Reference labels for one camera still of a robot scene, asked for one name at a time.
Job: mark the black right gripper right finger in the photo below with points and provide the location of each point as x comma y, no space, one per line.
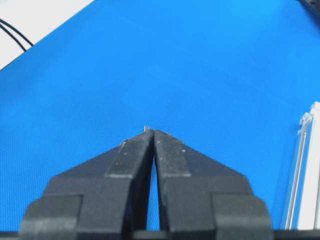
203,199

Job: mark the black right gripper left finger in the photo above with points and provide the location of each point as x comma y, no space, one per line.
100,199

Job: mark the blue table mat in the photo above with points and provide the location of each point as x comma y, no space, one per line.
229,78

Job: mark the square aluminium extrusion frame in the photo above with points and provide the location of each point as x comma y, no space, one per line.
302,201

